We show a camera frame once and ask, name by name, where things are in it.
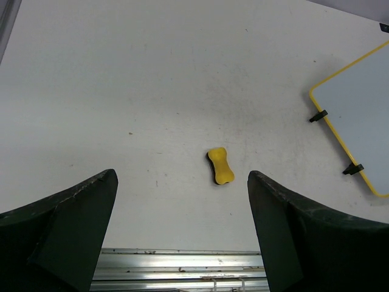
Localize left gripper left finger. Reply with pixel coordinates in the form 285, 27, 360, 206
1, 169, 118, 291

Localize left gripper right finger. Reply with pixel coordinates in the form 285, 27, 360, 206
247, 171, 388, 291

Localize yellow whiteboard eraser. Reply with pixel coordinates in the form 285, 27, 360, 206
207, 147, 235, 185

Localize yellow-framed small whiteboard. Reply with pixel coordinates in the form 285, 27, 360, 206
309, 43, 388, 197

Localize aluminium rail frame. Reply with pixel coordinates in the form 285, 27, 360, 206
90, 248, 269, 291

